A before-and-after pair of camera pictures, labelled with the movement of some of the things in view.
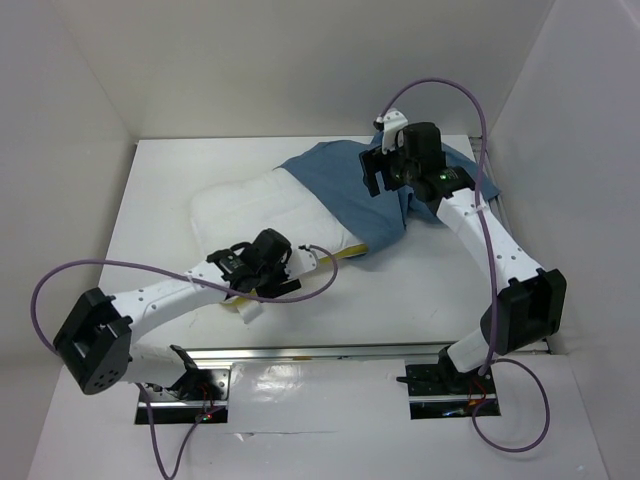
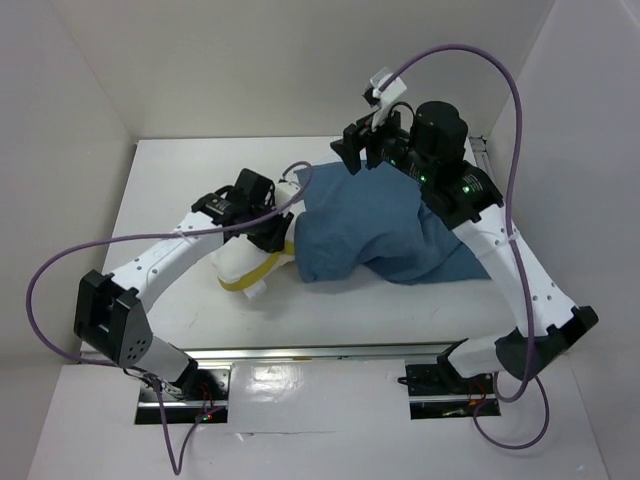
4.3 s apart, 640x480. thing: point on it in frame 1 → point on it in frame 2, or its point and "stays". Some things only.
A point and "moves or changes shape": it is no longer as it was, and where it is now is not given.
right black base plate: (439, 391) stays
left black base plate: (199, 397) stays
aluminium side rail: (476, 143) stays
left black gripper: (271, 289) → (275, 240)
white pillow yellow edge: (232, 210) moves or changes shape
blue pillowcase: (333, 174) moves or changes shape
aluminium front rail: (301, 352) stays
